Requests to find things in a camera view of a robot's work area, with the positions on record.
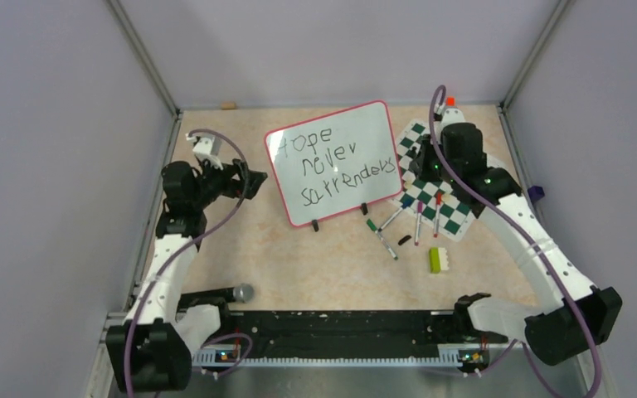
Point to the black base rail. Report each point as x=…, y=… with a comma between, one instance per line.
x=434, y=338

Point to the pink framed whiteboard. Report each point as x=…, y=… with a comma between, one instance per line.
x=335, y=163

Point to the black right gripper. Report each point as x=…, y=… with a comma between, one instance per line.
x=420, y=164

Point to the green capped marker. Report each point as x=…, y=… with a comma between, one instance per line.
x=379, y=235

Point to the red capped marker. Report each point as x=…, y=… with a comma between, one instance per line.
x=436, y=219

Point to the purple capped marker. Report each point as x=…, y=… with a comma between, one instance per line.
x=417, y=225

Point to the blue capped marker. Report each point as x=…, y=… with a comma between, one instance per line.
x=404, y=205

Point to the small wooden piece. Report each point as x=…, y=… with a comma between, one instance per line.
x=229, y=105

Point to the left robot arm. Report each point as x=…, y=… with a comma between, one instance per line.
x=152, y=350

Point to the black marker cap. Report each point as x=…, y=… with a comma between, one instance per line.
x=404, y=239

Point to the green white chessboard mat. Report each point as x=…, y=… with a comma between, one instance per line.
x=433, y=202

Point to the purple block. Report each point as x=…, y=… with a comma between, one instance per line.
x=536, y=193

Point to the black microphone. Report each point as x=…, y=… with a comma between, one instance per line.
x=242, y=293

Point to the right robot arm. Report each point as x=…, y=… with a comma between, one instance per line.
x=572, y=314

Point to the green white lego block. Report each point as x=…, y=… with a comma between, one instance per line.
x=438, y=260

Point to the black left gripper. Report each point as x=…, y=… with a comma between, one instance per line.
x=238, y=186

